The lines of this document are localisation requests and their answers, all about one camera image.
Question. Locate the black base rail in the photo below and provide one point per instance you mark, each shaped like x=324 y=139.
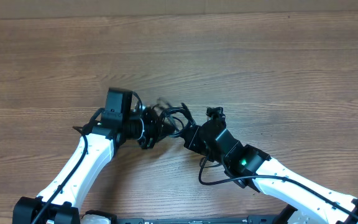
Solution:
x=197 y=221

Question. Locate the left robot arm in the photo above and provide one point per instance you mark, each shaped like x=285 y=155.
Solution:
x=108 y=129

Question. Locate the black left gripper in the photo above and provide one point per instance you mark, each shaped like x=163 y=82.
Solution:
x=155 y=129

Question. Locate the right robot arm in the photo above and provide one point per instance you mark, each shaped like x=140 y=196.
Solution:
x=249 y=166

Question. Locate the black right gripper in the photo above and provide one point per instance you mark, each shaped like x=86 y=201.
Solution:
x=192 y=143

